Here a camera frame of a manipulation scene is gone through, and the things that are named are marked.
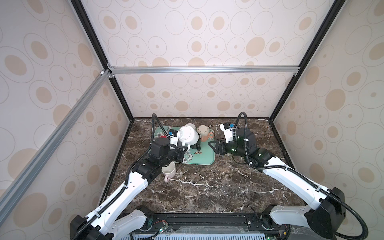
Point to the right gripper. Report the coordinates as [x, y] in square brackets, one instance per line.
[219, 143]

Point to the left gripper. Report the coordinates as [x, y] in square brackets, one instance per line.
[179, 150]

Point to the pink mug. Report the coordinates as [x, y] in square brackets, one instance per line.
[169, 171]

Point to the white round mug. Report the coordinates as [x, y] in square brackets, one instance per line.
[187, 136]

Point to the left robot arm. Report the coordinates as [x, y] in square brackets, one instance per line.
[103, 223]

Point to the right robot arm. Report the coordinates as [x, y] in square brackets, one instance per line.
[325, 208]

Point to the cream orange mug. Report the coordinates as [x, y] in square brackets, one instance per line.
[206, 133]

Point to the white mug back row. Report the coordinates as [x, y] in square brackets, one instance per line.
[191, 125]

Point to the green floral bird tray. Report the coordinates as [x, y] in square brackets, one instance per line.
[205, 157]

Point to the green led circuit board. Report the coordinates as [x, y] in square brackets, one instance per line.
[160, 226]

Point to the horizontal aluminium bar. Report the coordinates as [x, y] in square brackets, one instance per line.
[211, 70]

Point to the left diagonal aluminium bar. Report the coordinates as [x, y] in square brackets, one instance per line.
[33, 168]

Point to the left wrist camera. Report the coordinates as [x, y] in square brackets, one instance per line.
[174, 140]

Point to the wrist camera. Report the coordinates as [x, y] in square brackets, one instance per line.
[228, 130]
[174, 140]

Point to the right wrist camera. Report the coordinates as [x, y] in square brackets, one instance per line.
[228, 130]

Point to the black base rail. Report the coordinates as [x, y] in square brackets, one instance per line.
[211, 227]

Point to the black corner frame post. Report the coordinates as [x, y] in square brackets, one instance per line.
[96, 44]

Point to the right black corner post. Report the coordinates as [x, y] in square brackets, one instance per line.
[313, 47]

